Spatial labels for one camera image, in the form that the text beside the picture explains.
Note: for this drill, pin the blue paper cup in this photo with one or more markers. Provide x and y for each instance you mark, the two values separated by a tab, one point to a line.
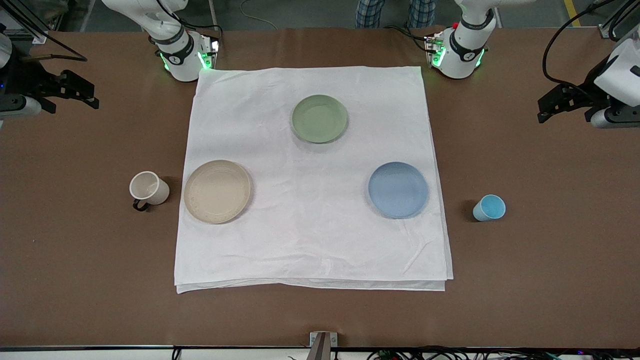
489	208

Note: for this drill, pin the blue plate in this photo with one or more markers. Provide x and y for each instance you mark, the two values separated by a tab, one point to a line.
398	190

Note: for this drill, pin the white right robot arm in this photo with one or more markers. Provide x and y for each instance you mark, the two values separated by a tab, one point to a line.
175	45

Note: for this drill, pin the person in plaid trousers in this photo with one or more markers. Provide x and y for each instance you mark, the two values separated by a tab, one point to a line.
395	12

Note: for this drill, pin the beige grey plate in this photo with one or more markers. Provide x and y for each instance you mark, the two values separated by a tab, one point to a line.
217	191

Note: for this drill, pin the metal table bracket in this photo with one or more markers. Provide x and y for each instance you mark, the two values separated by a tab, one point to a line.
323	345

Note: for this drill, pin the green plate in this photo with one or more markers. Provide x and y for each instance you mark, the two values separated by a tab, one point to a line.
319	118

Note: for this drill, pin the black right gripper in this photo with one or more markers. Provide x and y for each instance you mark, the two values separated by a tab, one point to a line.
26	78

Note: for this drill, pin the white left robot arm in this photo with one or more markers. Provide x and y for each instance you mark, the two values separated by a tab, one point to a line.
465	47

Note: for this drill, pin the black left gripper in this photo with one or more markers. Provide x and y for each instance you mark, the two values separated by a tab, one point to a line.
591	85

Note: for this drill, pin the aluminium frame post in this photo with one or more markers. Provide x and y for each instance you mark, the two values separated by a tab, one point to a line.
25	22
617	20

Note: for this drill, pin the white cloth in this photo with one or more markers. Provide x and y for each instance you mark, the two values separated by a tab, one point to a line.
315	235

